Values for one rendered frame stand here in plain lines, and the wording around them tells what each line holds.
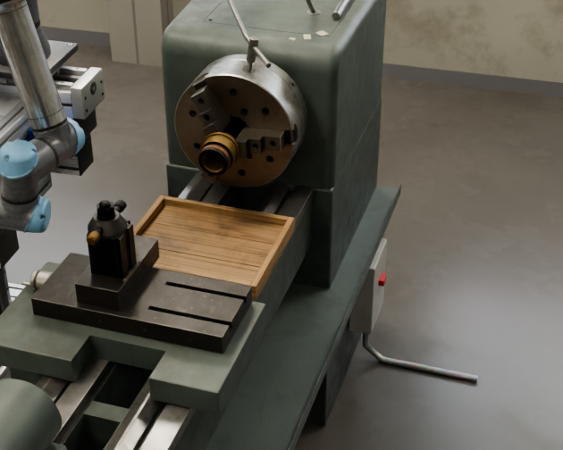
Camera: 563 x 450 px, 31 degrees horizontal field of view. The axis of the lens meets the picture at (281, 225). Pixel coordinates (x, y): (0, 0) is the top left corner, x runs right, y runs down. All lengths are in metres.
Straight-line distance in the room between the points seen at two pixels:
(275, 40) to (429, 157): 2.16
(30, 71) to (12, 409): 0.72
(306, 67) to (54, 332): 0.92
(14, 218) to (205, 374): 0.50
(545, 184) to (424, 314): 1.11
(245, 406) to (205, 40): 0.93
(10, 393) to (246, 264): 0.85
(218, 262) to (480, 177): 2.33
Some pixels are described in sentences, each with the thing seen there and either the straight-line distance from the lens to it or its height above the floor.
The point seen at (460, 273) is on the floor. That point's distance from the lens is 3.94.
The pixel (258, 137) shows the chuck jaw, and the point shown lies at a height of 1.11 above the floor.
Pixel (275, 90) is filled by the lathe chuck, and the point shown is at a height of 1.20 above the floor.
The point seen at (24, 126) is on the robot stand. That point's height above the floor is 1.04.
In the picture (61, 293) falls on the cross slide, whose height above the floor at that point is 0.97.
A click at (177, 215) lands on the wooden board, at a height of 0.88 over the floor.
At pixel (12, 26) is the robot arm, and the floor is 1.51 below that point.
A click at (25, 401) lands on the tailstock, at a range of 1.72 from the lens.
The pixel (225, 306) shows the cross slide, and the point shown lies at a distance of 2.14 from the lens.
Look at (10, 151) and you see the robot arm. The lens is 2.07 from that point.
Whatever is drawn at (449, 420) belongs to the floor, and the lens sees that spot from 3.32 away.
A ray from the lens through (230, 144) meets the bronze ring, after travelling 2.44.
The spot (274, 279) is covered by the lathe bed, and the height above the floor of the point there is 0.80.
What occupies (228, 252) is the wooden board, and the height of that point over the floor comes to 0.89.
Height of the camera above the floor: 2.28
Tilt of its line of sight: 33 degrees down
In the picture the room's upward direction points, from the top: straight up
